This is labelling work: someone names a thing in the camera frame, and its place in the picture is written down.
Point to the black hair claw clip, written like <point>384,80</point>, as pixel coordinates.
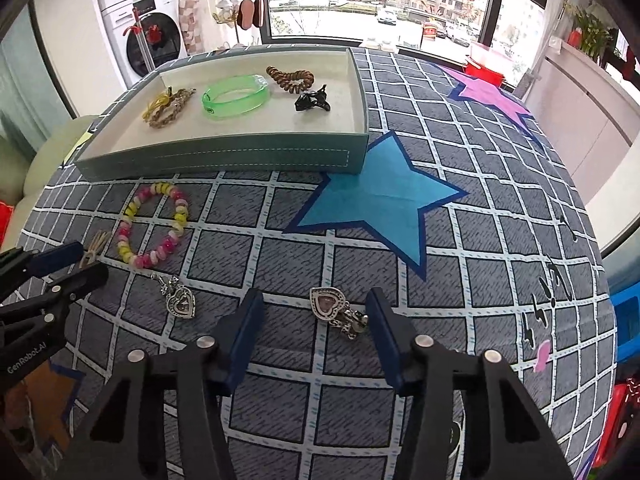
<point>310,102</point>

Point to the red embroidered cushion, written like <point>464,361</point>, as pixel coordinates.
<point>5,225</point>

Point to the grey green curtain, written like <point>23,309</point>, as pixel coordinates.
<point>25,85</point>

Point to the silver heart earring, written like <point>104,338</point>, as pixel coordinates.
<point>181,302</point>
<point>325,305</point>

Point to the pink checkered cloth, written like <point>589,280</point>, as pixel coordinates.
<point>191,20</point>

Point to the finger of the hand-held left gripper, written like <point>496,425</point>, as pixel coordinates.
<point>55,257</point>
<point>75,285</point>

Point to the green translucent bangle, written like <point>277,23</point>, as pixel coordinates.
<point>212,103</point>

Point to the red plastic basin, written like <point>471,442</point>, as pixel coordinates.
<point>480,73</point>

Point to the grey checked tablecloth with stars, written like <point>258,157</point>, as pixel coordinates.
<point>450,285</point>

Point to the red and white mop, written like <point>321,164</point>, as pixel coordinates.
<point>142,51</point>

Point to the pink slipper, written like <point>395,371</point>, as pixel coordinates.
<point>252,12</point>

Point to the white slipper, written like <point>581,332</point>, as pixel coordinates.
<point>226,7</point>

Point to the blue plastic stool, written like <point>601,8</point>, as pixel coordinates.
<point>627,325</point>

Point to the beige bow hair clip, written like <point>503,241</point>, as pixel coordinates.
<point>97,249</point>

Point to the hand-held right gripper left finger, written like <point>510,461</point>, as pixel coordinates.
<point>245,341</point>

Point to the pale green sofa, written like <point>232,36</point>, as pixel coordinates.
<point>40,160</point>

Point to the white cabinet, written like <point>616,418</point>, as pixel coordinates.
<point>590,125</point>

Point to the white plush item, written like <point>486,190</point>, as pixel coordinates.
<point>374,43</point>

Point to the teal shallow cardboard box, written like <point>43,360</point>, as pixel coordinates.
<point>225,157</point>

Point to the plant in red vase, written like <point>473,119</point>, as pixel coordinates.
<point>575,40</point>

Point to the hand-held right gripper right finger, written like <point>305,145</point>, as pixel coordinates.
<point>385,341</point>

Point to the red plastic object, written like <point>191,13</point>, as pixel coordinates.
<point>627,410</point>

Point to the white washing machine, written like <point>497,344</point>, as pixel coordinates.
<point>120,45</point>

